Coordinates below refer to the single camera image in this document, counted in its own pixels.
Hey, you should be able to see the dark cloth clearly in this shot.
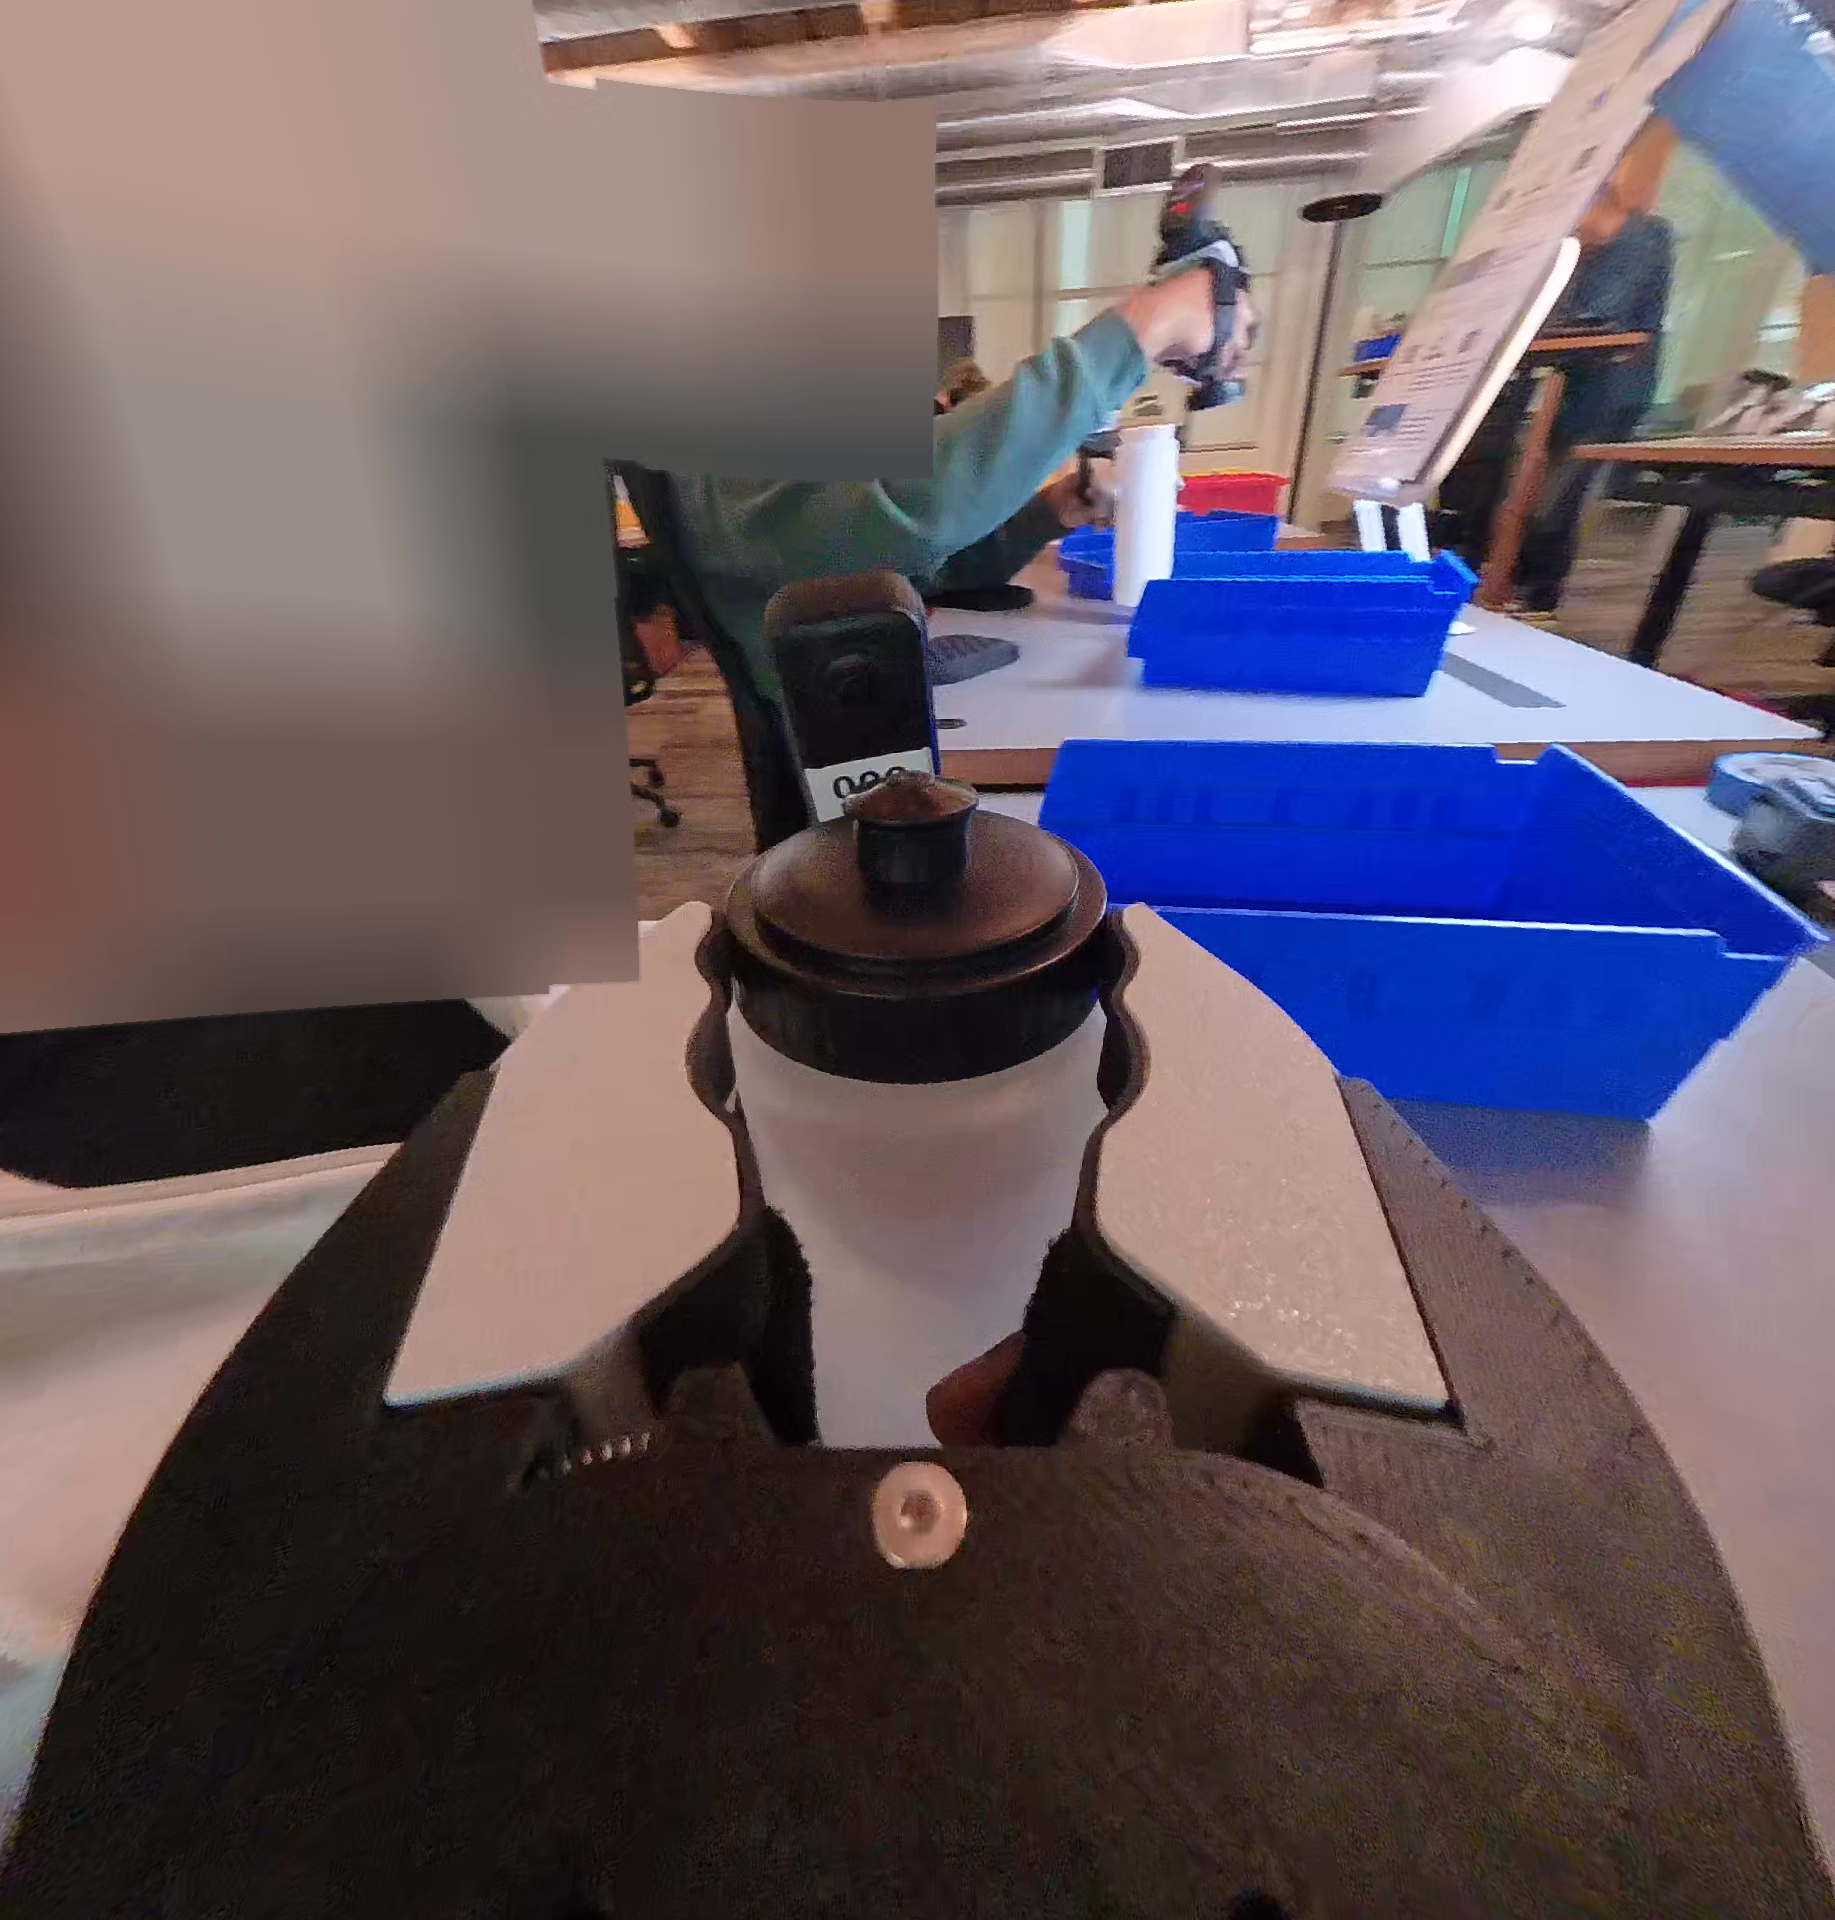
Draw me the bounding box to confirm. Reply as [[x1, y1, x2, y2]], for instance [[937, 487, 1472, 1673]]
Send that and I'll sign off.
[[0, 998, 516, 1187]]

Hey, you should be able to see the black ribbed bottle lid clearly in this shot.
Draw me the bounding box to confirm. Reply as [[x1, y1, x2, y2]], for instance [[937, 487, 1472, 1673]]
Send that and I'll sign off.
[[722, 770, 1112, 1086]]

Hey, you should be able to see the blue tape roll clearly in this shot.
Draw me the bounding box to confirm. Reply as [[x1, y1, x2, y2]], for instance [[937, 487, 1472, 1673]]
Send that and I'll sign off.
[[1709, 754, 1835, 818]]

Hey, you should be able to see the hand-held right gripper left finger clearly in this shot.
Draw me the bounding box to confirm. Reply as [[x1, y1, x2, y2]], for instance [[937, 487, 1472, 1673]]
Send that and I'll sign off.
[[385, 898, 750, 1437]]

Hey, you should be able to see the wooden workshop desk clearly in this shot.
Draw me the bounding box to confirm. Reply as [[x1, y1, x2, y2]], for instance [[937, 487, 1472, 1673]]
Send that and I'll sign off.
[[1568, 434, 1835, 669]]

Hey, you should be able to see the white panel studio light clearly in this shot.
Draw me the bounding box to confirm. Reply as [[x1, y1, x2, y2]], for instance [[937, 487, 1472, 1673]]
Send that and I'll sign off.
[[1650, 0, 1835, 287]]

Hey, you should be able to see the dark battery charger case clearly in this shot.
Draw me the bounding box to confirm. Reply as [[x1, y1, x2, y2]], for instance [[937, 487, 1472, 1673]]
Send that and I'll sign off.
[[1733, 770, 1835, 893]]

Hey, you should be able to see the blue plastic bin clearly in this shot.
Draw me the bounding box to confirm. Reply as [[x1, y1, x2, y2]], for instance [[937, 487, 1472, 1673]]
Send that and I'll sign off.
[[1058, 510, 1281, 602], [1128, 550, 1481, 699], [1040, 738, 1826, 1126]]

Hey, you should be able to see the white document stand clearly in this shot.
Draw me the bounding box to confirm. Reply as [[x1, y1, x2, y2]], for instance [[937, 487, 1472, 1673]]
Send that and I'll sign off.
[[1325, 0, 1728, 565]]

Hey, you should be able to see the white plastic bottle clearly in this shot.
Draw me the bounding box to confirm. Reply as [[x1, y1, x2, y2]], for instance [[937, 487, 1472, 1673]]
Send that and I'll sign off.
[[1109, 425, 1181, 605], [726, 998, 1106, 1449]]

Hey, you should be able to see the black office chair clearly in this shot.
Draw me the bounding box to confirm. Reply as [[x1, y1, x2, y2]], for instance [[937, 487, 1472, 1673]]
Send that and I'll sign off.
[[1750, 555, 1835, 669]]

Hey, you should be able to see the person's right hand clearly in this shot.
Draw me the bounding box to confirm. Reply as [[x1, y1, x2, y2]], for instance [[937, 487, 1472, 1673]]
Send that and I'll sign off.
[[924, 1337, 1028, 1449]]

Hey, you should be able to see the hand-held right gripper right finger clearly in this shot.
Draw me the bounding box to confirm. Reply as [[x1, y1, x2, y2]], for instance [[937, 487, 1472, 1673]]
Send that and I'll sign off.
[[1088, 903, 1454, 1415]]

